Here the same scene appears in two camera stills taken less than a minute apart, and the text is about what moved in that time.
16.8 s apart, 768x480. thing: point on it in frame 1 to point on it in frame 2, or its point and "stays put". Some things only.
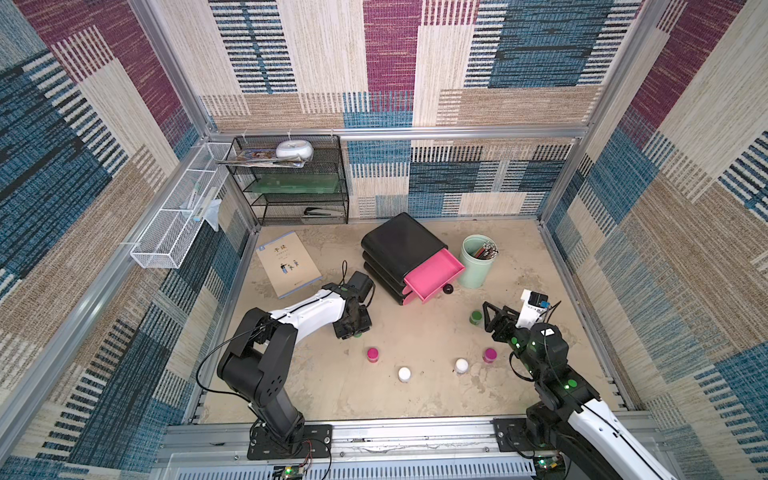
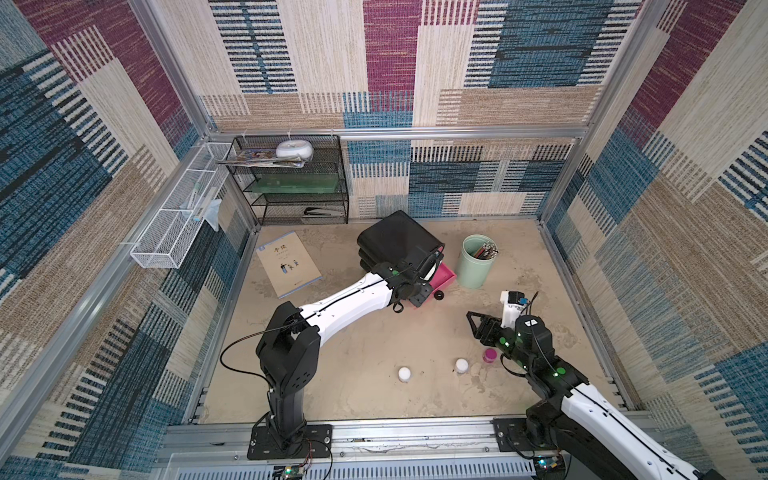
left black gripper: (365, 325) to (424, 294)
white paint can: (404, 374) stays put
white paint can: (461, 365) stays put
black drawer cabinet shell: (394, 250) stays put
